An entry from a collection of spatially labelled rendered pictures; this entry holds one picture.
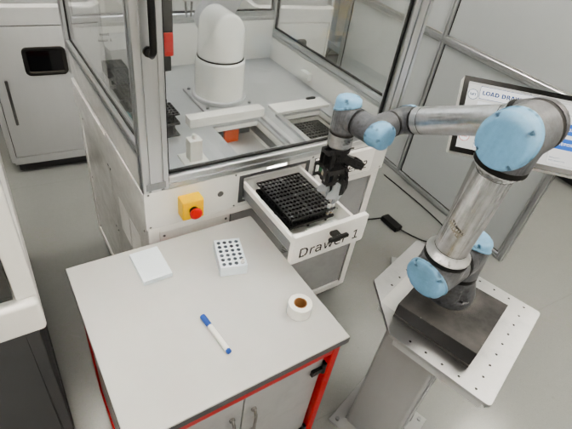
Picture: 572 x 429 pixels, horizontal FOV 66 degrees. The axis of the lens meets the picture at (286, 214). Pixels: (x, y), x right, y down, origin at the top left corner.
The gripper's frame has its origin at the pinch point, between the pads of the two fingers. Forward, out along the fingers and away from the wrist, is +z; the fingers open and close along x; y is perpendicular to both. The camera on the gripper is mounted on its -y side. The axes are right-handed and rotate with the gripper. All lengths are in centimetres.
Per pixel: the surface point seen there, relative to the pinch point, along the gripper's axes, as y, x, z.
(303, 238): 18.6, 10.7, 2.1
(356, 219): -1.6, 10.7, 1.4
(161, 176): 48, -24, -6
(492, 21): -162, -70, -29
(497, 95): -83, -6, -22
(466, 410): -55, 55, 95
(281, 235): 20.2, 2.0, 7.1
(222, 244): 35.2, -8.2, 13.5
